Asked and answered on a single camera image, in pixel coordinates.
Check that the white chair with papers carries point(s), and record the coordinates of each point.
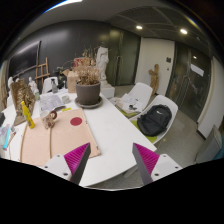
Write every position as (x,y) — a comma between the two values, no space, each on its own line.
(140,91)

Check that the white chair behind table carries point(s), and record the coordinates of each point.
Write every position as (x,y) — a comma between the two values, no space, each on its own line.
(47,86)

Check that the open newspaper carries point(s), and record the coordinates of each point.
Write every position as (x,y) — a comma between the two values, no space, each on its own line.
(50,101)

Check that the papers on chair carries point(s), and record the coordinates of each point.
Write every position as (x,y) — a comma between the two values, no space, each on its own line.
(129,104)

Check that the colourful printed sheet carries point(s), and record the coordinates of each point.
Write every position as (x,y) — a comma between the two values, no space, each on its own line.
(6,135)

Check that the wooden easel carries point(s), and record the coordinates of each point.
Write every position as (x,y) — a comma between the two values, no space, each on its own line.
(42,72)

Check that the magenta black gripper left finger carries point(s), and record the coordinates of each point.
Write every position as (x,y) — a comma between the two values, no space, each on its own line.
(76,161)

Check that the wooden figure statue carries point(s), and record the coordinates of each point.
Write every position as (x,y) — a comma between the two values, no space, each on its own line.
(154,78)

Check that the grey flower pot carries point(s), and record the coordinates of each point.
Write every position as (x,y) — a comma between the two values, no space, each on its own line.
(88,94)

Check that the light wooden board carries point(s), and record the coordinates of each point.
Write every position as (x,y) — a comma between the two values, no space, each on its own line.
(65,138)

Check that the golden carved sculpture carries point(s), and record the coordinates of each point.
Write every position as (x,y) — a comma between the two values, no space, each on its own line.
(20,91)

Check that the wooden stick on board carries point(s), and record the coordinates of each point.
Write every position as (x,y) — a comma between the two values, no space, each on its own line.
(50,135)

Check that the black backpack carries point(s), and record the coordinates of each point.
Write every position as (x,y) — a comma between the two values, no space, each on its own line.
(155,121)

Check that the yellow plastic bottle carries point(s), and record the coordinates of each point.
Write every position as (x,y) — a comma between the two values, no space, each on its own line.
(27,115)

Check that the dried brown plant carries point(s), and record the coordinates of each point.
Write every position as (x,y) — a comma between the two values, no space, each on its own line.
(85,68)

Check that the red round coaster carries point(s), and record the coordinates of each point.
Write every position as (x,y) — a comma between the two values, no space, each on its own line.
(76,121)

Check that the white chair with backpack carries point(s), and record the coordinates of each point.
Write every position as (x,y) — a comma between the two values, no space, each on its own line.
(158,100)

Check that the white plaster bust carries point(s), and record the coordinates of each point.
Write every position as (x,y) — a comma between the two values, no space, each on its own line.
(33,85)

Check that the black wall screen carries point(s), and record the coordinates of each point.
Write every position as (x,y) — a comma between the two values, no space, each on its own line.
(24,59)

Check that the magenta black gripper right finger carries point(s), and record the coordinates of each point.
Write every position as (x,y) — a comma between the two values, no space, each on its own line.
(146,161)

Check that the cardboard box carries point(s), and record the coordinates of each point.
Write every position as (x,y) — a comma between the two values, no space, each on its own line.
(72,78)

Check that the white plaster statue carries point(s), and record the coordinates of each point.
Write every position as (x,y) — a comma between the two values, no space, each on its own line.
(102,60)

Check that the grey pot saucer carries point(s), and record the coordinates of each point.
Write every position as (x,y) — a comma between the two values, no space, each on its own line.
(89,106)

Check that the floral ceramic mug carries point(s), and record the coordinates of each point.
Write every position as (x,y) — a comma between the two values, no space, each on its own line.
(48,118)

